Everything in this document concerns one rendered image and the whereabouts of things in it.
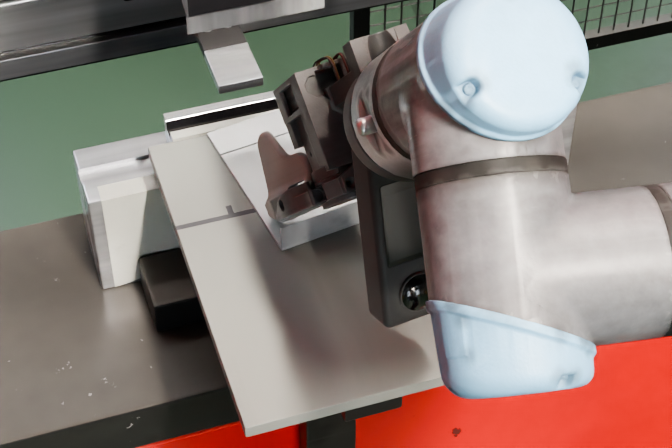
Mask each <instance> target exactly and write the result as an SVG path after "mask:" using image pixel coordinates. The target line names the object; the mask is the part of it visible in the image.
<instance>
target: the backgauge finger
mask: <svg viewBox="0 0 672 448"><path fill-rule="evenodd" d="M124 1H130V0H124ZM181 3H182V0H181ZM182 5H183V3H182ZM195 37H196V39H197V42H198V44H199V46H200V49H201V51H202V54H203V56H204V59H205V61H206V63H207V66H208V68H209V71H210V73H211V76H212V78H213V80H214V83H215V85H216V88H217V90H218V93H219V94H223V93H227V92H232V91H237V90H242V89H247V88H251V87H256V86H261V85H263V76H262V74H261V72H260V69H259V67H258V65H257V63H256V61H255V58H254V56H253V54H252V52H251V49H250V47H249V45H248V43H247V41H246V38H245V36H244V34H243V32H242V30H241V27H240V25H235V26H230V27H225V28H220V29H215V30H210V31H205V32H200V33H195Z"/></svg>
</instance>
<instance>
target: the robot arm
mask: <svg viewBox="0 0 672 448"><path fill-rule="evenodd" d="M342 47H343V50H344V53H345V56H344V54H343V53H342V52H339V53H337V54H336V55H335V56H334V57H333V59H332V58H331V57H330V56H324V57H321V58H320V59H318V60H316V61H315V62H314V64H313V67H312V68H309V69H306V70H303V71H300V72H297V73H294V74H293V75H292V76H290V77H289V78H288V79H287V80H286V81H285V82H283V83H282V84H281V85H280V86H279V87H278V88H276V89H275V90H274V91H273V94H274V96H275V99H276V102H277V105H278V107H279V110H280V113H281V115H282V118H283V121H284V124H285V125H286V127H287V130H288V133H289V136H290V138H291V141H292V144H293V147H294V149H298V148H301V147H304V149H305V152H306V154H307V155H306V154H305V153H303V152H297V153H295V154H292V155H290V154H288V153H287V152H286V151H285V150H284V149H283V148H282V146H281V145H280V144H279V142H278V141H277V140H276V138H275V137H274V136H273V134H272V133H271V132H269V131H264V132H262V133H261V134H260V135H259V138H258V150H259V154H260V159H261V163H262V167H263V172H264V176H265V180H266V185H267V189H268V198H267V200H266V204H265V207H266V210H267V212H268V215H269V216H270V217H271V218H272V219H275V220H277V221H278V222H286V221H289V220H292V219H295V218H296V217H298V216H301V215H303V214H306V213H307V212H309V211H312V210H314V209H316V208H319V207H323V210H325V209H328V208H331V207H334V206H337V205H340V204H343V203H346V202H349V201H352V200H355V199H357V206H358V215H359V224H360V233H361V242H362V251H363V260H364V269H365V278H366V287H367V296H368V306H369V311H370V313H371V314H372V315H373V316H374V317H375V318H376V319H377V320H378V321H379V322H381V323H382V324H383V325H384V326H385V327H388V328H391V327H394V326H397V325H400V324H403V323H405V322H408V321H411V320H414V319H417V318H419V317H422V316H425V315H428V314H430V315H431V320H432V326H433V332H434V338H435V344H436V350H437V356H438V362H439V368H440V374H441V378H442V381H443V383H444V385H445V386H446V388H447V389H448V390H449V391H450V392H451V393H453V394H454V395H456V396H458V397H460V398H464V399H487V398H499V397H509V396H519V395H528V394H536V393H545V392H552V391H558V390H566V389H573V388H578V387H582V386H585V385H586V384H588V383H589V382H590V381H591V380H592V378H593V376H594V356H595V355H596V353H597V351H596V346H602V345H610V344H617V343H625V342H633V341H641V340H649V339H656V338H661V337H669V336H670V337H671V336H672V182H670V183H661V184H652V185H643V186H635V187H625V188H616V189H606V190H597V191H587V192H578V193H572V192H571V186H570V179H569V172H568V165H567V159H566V156H565V148H564V141H563V133H562V126H561V123H562V122H563V121H564V120H565V119H566V117H567V116H568V114H569V113H570V112H571V111H572V110H573V109H574V108H575V106H576V105H577V103H578V102H579V100H580V97H581V95H582V93H583V90H584V87H585V84H586V80H587V77H588V71H589V56H588V49H587V45H586V41H585V38H584V35H583V33H582V30H581V28H580V26H579V24H578V22H577V21H576V19H575V18H574V16H573V15H572V13H571V12H570V11H569V10H568V9H567V7H566V6H565V5H564V4H563V3H562V2H560V1H559V0H448V1H446V2H444V3H442V4H441V5H439V6H438V7H437V8H436V9H434V10H433V11H432V12H431V13H430V14H429V16H428V17H427V18H426V19H425V21H424V22H423V23H421V24H420V25H419V26H417V27H416V28H415V29H413V30H412V31H411V32H409V29H408V26H407V24H406V23H405V24H401V25H398V26H395V27H392V28H389V29H386V30H384V31H381V32H378V33H375V34H372V35H367V36H364V37H360V38H357V39H354V40H350V41H348V42H347V43H346V44H345V45H344V46H342ZM339 55H340V56H341V58H338V56H339ZM325 59H327V60H328V62H325V63H322V64H320V62H321V61H323V60H325ZM315 64H316V66H315ZM318 64H319V65H318ZM302 181H304V182H303V183H302V184H300V185H298V183H300V182H302Z"/></svg>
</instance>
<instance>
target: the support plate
mask: <svg viewBox="0 0 672 448"><path fill-rule="evenodd" d="M148 153H149V158H150V161H151V164H152V167H153V170H154V173H155V176H156V179H157V181H158V184H159V187H160V190H161V193H162V196H163V199H164V202H165V205H166V208H167V211H168V213H169V216H170V219H171V222H172V225H173V228H174V231H175V234H176V237H177V240H178V243H179V245H180V248H181V251H182V254H183V257H184V260H185V263H186V266H187V269H188V272H189V275H190V277H191V280H192V283H193V286H194V289H195V292H196V295H197V298H198V301H199V304H200V307H201V309H202V312H203V315H204V318H205V321H206V324H207V327H208V330H209V333H210V336H211V339H212V341H213V344H214V347H215V350H216V353H217V356H218V359H219V362H220V365H221V368H222V371H223V373H224V376H225V379H226V382H227V385H228V388H229V391H230V394H231V397H232V400H233V403H234V405H235V408H236V411H237V414H238V417H239V420H240V423H241V426H242V429H243V432H244V434H245V436H246V437H250V436H254V435H257V434H261V433H265V432H269V431H273V430H276V429H280V428H284V427H288V426H292V425H295V424H299V423H303V422H307V421H311V420H314V419H318V418H322V417H326V416H330V415H333V414H337V413H341V412H345V411H348V410H352V409H356V408H360V407H364V406H367V405H371V404H375V403H379V402H383V401H386V400H390V399H394V398H398V397H402V396H405V395H409V394H413V393H417V392H421V391H424V390H428V389H432V388H436V387H439V386H443V385H444V383H443V381H442V378H441V374H440V368H439V362H438V356H437V350H436V344H435V338H434V332H433V326H432V320H431V315H430V314H428V315H425V316H422V317H419V318H417V319H414V320H411V321H408V322H405V323H403V324H400V325H397V326H394V327H391V328H388V327H385V326H384V325H383V324H382V323H381V322H379V321H378V320H377V319H376V318H375V317H374V316H373V315H372V314H371V313H370V311H369V306H368V296H367V287H366V278H365V269H364V260H363V251H362V242H361V233H360V224H356V225H353V226H350V227H348V228H345V229H342V230H339V231H336V232H334V233H331V234H328V235H325V236H322V237H320V238H317V239H314V240H311V241H309V242H306V243H303V244H300V245H297V246H295V247H292V248H289V249H286V250H283V251H281V249H280V247H279V246H278V244H277V243H276V241H275V240H274V238H273V237H272V235H271V234H270V232H269V230H268V229H267V227H266V226H265V224H264V223H263V221H262V220H261V218H260V217H259V215H258V213H257V212H255V213H250V214H246V215H242V216H237V217H233V218H229V219H224V220H220V221H215V222H211V223H207V224H202V225H198V226H194V227H189V228H185V229H180V230H176V227H175V226H179V225H183V224H187V223H192V222H196V221H201V220H205V219H209V218H214V217H218V216H223V215H227V214H228V212H227V209H226V207H225V206H229V205H231V206H232V209H233V211H234V213H236V212H240V211H244V210H249V209H253V208H254V207H253V206H252V204H251V203H250V201H249V200H248V198H247V196H246V195H245V193H244V192H243V190H242V189H241V187H240V186H239V184H238V183H237V181H236V179H235V178H234V176H233V175H232V173H231V172H230V170H229V169H228V167H227V165H226V164H225V162H224V161H223V159H222V158H221V156H220V155H219V153H218V152H217V150H216V148H215V147H214V145H213V144H212V142H211V141H210V139H209V138H208V136H207V135H202V136H197V137H193V138H188V139H183V140H179V141H174V142H169V143H165V144H160V145H155V146H151V147H148Z"/></svg>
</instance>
